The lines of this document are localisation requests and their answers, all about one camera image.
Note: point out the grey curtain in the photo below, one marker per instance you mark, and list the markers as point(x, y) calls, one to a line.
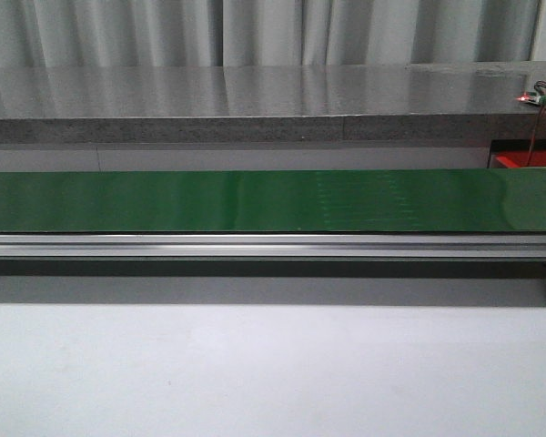
point(263, 33)

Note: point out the red plastic bin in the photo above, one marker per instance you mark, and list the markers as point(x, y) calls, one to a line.
point(518, 159)

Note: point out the grey stone counter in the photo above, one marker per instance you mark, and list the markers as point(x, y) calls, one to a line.
point(183, 104)

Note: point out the green conveyor belt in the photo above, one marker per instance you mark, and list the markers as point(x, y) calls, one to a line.
point(301, 201)

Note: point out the aluminium conveyor frame rail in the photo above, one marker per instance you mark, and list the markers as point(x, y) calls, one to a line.
point(368, 246)

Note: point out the small green circuit board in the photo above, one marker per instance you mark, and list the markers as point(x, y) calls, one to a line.
point(536, 97)

